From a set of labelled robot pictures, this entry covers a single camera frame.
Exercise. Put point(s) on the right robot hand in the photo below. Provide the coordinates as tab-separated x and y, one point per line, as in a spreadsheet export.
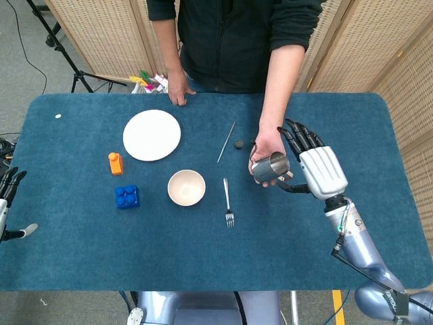
323	171

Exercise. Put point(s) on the person's right forearm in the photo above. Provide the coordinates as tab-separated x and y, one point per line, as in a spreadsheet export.
167	44

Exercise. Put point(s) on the person's right hand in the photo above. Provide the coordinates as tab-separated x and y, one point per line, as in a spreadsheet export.
179	88

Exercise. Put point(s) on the orange block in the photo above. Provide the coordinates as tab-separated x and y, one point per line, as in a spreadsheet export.
116	166

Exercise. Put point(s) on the wicker folding screen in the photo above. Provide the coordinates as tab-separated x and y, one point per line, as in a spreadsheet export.
382	50
111	37

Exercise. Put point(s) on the cream ribbed bowl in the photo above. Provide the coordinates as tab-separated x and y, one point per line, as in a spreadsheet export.
186	188

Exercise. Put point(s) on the thin metal chopstick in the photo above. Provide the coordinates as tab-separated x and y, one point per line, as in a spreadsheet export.
226	143

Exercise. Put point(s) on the black tripod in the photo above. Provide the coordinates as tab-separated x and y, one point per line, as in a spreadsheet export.
66	55

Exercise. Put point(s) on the white round plate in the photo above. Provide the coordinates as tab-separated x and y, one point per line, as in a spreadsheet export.
151	135

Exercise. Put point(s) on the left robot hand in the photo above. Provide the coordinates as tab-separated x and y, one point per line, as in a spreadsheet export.
6	193

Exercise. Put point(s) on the blue table cloth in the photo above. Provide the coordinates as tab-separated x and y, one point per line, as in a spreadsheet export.
135	250

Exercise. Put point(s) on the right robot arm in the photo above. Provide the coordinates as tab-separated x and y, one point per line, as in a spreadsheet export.
358	237

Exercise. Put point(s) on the small black cap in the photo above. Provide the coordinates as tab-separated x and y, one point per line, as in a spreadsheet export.
239	144

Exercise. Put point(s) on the person's left forearm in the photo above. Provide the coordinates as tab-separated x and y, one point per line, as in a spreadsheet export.
282	88

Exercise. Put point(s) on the metal cup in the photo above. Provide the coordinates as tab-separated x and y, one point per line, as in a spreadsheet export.
270	168

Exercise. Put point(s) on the robot torso base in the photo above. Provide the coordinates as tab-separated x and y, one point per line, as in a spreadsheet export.
203	309

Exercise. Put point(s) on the person's left hand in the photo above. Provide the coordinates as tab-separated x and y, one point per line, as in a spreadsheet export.
269	144

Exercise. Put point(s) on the steel fork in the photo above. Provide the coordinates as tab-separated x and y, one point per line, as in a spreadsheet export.
227	196

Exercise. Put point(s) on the blue toy brick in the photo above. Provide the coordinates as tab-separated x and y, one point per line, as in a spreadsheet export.
128	198

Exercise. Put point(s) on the person's torso in black jacket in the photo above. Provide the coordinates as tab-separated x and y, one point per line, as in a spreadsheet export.
230	40

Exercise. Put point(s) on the colourful packets pile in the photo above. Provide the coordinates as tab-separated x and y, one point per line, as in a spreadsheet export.
149	84

